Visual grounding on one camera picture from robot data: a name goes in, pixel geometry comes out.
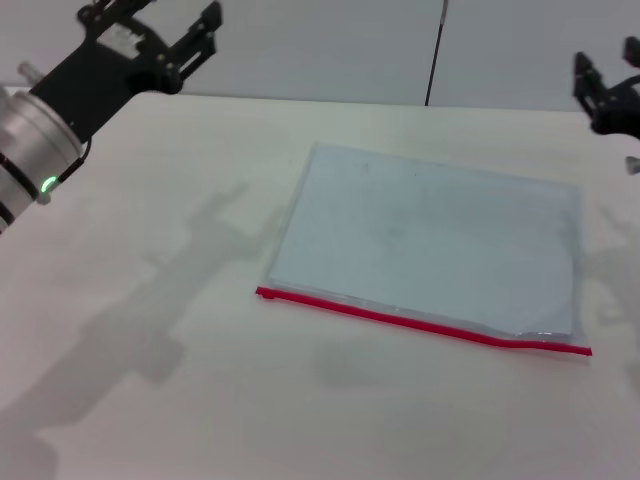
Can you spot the clear document bag red zipper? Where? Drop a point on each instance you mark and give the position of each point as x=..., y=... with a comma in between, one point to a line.
x=425, y=240

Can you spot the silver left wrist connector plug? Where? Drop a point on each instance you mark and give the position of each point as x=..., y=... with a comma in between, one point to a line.
x=29, y=72

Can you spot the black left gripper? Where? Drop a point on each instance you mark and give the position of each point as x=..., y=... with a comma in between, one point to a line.
x=105, y=75

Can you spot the thin black pole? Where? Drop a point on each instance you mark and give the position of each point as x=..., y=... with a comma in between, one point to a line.
x=434, y=60

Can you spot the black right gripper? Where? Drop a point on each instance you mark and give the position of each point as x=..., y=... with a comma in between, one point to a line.
x=620, y=107

